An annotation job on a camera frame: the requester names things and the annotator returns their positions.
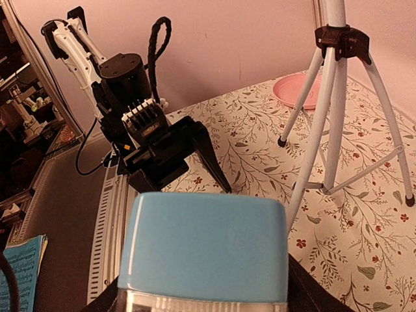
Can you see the pink plate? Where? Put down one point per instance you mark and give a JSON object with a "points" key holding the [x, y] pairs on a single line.
{"points": [[287, 90]]}

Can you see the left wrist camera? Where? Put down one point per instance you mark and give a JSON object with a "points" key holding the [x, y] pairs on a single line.
{"points": [[146, 119]]}

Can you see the light blue music stand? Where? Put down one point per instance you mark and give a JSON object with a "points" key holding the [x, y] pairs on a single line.
{"points": [[336, 43]]}

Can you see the blue paper stack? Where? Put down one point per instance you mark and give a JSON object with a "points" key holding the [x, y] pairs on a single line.
{"points": [[25, 258]]}

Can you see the front aluminium rail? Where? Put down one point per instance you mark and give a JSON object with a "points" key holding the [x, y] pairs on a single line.
{"points": [[112, 219]]}

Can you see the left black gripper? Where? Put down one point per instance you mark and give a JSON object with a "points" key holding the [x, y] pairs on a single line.
{"points": [[151, 168]]}

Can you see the blue metronome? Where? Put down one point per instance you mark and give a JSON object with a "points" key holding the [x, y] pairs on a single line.
{"points": [[204, 252]]}

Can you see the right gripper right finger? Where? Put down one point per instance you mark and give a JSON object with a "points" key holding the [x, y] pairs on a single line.
{"points": [[306, 294]]}

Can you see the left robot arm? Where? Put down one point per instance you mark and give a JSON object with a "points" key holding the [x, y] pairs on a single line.
{"points": [[122, 89]]}

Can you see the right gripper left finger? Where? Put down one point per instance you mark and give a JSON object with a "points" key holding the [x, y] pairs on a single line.
{"points": [[108, 300]]}

